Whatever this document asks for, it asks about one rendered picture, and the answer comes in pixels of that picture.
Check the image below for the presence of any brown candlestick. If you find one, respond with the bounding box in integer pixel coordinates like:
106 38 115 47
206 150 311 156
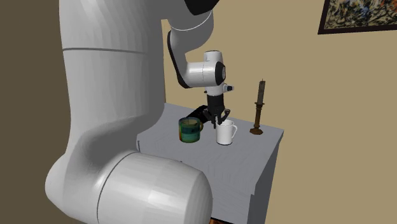
249 102 265 136

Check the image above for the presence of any grey candle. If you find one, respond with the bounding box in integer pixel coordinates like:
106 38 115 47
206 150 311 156
256 78 267 105

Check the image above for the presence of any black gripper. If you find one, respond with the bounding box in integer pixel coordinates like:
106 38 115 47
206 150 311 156
202 94 231 129

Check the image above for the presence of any grey cabinet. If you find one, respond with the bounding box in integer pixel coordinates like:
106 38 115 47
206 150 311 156
136 102 285 224

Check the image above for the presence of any black flat object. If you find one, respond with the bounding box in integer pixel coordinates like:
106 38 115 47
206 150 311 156
185 105 209 125

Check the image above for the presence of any green patterned mug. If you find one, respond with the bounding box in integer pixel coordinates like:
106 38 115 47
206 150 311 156
178 116 204 144

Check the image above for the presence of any dark framed wall picture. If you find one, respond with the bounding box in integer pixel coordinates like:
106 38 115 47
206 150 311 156
317 0 397 35

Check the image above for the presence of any white mug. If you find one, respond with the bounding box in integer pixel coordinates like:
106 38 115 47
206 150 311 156
215 119 239 146

